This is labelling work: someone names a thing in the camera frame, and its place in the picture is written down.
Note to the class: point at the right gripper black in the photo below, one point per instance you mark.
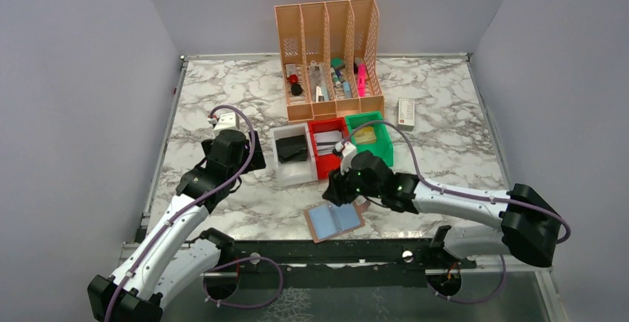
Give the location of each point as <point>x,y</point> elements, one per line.
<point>336,190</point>

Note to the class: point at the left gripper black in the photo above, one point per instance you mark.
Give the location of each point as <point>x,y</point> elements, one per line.
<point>257,161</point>

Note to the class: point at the brown leather card holder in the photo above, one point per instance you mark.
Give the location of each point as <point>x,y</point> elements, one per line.
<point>328,221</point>

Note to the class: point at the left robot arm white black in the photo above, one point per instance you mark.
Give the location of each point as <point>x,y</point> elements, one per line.
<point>158,270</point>

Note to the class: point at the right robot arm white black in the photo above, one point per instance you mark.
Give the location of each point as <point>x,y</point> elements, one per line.
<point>518,221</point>

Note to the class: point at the gold card stack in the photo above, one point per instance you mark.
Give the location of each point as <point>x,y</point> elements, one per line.
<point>365,136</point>

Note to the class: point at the white card stack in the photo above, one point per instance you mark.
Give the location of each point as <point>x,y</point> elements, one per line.
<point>325,141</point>

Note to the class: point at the black card stack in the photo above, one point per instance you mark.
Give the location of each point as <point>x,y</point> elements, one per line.
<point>292,149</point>

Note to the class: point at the green plastic bin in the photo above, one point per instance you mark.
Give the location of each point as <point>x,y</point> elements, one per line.
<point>383,147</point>

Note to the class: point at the red plastic bin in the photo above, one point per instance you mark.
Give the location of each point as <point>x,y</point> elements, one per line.
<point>326,163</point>

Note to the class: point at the white plastic bin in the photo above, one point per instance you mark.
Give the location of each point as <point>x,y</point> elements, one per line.
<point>293,173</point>

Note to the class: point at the white red small box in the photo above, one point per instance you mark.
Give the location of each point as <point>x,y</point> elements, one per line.
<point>406,114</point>

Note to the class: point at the red black small object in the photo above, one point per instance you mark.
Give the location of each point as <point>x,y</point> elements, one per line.
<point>295,86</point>

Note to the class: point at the blue white marker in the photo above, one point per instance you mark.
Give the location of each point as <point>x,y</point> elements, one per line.
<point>347,94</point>

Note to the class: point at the pink highlighter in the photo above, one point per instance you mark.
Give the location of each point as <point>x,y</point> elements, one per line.
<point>361,78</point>

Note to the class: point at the teal capped marker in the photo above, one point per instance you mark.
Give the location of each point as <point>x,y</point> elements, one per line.
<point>335,71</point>

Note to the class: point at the peach desk file organizer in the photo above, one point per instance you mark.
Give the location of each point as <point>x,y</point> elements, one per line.
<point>310,35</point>

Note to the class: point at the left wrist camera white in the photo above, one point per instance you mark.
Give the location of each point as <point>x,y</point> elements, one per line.
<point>226,121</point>

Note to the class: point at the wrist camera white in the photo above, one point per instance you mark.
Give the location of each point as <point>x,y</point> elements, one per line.
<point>347,152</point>
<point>226,121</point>

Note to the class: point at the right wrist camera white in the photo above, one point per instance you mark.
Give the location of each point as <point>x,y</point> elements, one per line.
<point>347,152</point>

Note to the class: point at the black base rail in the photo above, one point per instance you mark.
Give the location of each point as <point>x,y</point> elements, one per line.
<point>303,264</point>

